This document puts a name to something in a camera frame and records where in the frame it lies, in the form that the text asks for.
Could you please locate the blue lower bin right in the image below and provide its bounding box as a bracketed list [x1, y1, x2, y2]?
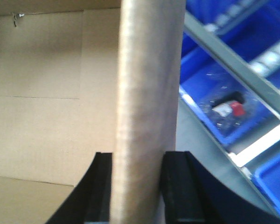
[179, 47, 272, 146]

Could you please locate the brown cardboard box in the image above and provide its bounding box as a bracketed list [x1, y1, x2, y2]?
[0, 0, 185, 224]

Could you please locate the metal shelf front rail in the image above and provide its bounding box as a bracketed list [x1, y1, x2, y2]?
[184, 12, 280, 120]

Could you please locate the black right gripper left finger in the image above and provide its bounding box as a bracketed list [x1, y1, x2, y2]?
[46, 152, 112, 224]

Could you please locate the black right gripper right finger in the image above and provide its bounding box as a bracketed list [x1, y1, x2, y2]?
[162, 151, 280, 224]

